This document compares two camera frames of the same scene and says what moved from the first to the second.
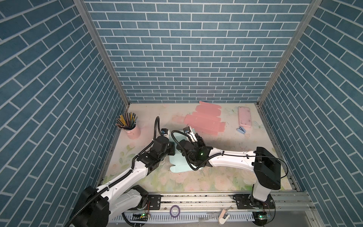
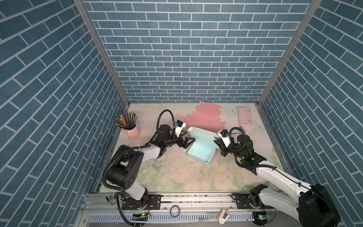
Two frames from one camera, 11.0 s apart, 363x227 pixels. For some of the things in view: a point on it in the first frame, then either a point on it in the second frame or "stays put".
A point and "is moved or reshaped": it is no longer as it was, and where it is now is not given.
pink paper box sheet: x=205 y=119 stays put
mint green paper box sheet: x=181 y=163 is moved or reshaped
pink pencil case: x=244 y=117 stays put
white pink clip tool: x=221 y=220 stays put
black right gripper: x=200 y=142 to x=223 y=152
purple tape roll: x=179 y=210 stays put
